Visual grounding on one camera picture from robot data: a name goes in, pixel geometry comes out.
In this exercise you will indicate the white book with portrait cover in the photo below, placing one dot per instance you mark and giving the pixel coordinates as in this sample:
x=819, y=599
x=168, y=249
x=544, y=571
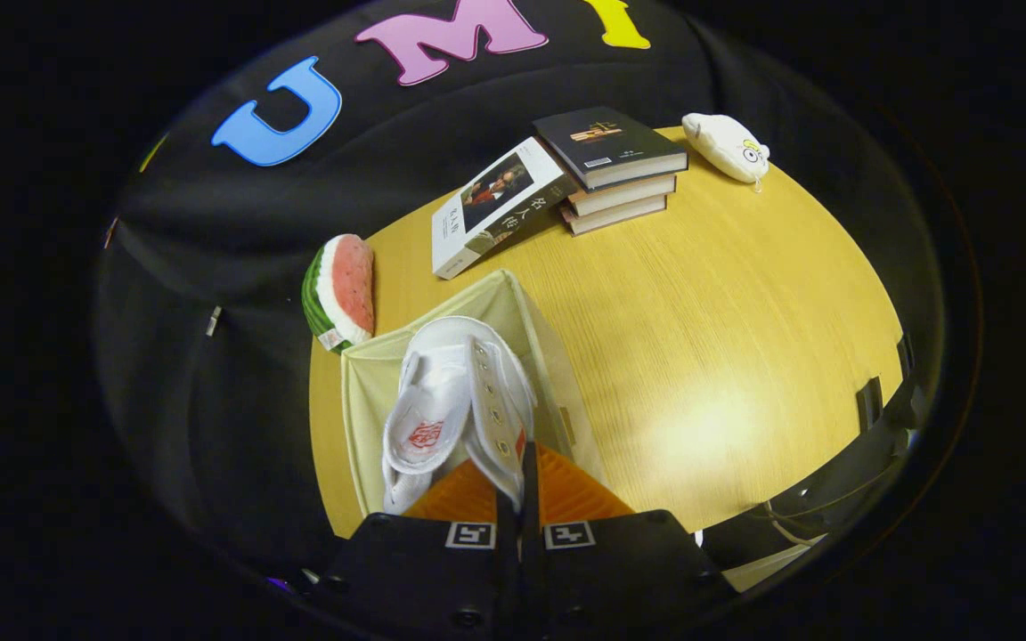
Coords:
x=495, y=209

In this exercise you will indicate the orange cloth clip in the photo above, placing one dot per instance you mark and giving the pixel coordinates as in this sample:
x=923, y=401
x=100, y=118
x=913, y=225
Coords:
x=110, y=232

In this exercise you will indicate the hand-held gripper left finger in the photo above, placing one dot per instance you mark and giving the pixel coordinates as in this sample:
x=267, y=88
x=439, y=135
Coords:
x=424, y=570

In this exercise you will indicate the black hardcover book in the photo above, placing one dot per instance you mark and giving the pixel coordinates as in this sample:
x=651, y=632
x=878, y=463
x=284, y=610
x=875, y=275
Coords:
x=602, y=142

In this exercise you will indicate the beige fabric storage box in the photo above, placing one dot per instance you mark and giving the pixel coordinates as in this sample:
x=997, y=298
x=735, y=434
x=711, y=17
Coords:
x=370, y=392

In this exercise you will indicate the white plush pouch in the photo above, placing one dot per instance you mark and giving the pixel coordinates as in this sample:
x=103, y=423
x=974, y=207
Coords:
x=727, y=144

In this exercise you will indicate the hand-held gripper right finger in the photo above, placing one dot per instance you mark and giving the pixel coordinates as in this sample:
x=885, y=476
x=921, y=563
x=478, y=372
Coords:
x=620, y=570

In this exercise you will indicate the black table edge clamp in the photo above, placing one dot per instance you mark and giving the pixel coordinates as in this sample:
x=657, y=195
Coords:
x=905, y=356
x=869, y=405

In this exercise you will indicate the thick book with cream pages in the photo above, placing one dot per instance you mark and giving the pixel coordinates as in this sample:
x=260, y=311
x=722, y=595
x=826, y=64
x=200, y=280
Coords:
x=620, y=215
x=629, y=196

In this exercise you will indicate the silver cloth clip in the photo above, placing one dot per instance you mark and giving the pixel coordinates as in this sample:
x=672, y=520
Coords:
x=213, y=320

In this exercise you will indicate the watermelon slice plush toy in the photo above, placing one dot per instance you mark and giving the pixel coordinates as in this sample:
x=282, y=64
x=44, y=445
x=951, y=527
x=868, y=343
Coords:
x=353, y=285

